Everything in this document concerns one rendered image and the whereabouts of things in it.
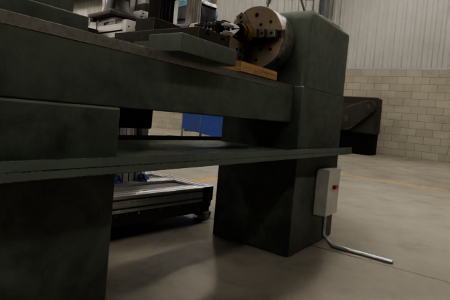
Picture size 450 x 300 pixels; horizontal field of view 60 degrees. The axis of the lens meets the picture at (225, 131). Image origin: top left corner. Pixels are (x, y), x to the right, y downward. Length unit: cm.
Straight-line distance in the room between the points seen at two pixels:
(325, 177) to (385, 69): 999
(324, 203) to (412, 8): 1050
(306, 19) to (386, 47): 1028
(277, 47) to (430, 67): 1019
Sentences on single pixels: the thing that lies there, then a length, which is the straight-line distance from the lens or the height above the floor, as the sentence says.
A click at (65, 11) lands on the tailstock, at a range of 114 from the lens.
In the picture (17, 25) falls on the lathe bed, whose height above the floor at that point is 84.
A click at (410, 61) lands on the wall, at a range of 1207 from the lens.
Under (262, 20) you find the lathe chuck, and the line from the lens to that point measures 200.
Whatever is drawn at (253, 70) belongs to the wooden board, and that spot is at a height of 88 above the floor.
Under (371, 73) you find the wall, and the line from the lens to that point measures 1218.
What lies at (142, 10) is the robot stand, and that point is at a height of 125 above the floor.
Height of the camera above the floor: 68
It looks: 2 degrees down
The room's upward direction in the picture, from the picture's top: 5 degrees clockwise
